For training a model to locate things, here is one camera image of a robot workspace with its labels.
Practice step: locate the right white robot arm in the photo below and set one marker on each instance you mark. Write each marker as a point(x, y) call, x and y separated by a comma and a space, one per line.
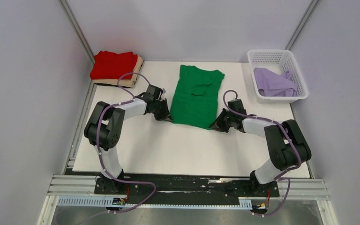
point(286, 144)

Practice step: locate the folded beige t shirt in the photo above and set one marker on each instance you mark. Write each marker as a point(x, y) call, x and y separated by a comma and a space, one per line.
point(127, 80)

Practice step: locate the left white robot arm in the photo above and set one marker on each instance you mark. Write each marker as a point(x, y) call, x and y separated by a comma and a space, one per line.
point(104, 127)

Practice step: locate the green t shirt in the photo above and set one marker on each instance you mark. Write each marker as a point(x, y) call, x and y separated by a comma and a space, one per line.
point(195, 100)

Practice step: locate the white slotted cable duct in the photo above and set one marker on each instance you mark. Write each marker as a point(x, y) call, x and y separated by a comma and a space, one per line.
point(115, 202)

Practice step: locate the purple t shirt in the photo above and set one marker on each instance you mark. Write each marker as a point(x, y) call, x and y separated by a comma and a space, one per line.
point(270, 84)

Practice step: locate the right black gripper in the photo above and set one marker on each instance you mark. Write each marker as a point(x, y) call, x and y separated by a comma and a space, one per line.
point(217, 124)

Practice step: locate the aluminium frame post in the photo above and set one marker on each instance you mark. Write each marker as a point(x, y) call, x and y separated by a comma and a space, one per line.
point(77, 29)
point(302, 23)

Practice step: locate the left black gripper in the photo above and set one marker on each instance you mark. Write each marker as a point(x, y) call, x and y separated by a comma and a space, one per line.
point(166, 115)

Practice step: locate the white plastic laundry basket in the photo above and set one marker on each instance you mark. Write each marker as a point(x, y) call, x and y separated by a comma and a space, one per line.
point(277, 61)

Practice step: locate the left aluminium frame post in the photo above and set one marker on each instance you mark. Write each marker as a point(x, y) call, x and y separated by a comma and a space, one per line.
point(77, 29)

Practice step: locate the right aluminium frame post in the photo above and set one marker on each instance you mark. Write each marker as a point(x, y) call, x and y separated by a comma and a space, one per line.
point(302, 23)

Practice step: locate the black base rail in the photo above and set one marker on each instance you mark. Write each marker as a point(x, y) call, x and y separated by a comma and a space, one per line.
point(191, 189)

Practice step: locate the folded red t shirt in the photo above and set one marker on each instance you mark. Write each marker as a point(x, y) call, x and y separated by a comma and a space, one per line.
point(110, 65)

